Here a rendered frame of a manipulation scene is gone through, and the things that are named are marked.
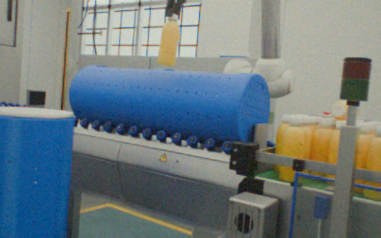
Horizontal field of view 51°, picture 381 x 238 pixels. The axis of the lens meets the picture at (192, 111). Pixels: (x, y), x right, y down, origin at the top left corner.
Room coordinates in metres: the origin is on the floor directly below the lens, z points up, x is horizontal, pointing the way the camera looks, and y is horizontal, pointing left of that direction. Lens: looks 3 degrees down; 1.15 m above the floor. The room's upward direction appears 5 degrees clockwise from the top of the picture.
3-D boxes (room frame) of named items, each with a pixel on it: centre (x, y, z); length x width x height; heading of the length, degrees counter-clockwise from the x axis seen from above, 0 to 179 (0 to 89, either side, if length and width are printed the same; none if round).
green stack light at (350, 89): (0.94, -0.38, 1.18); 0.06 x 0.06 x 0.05
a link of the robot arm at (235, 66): (2.20, -0.24, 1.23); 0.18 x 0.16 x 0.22; 62
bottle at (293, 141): (1.22, -0.32, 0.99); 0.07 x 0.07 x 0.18
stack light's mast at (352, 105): (0.94, -0.38, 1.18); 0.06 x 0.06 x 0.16
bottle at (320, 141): (1.27, -0.43, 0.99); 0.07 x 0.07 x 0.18
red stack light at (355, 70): (0.94, -0.38, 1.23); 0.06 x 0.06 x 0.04
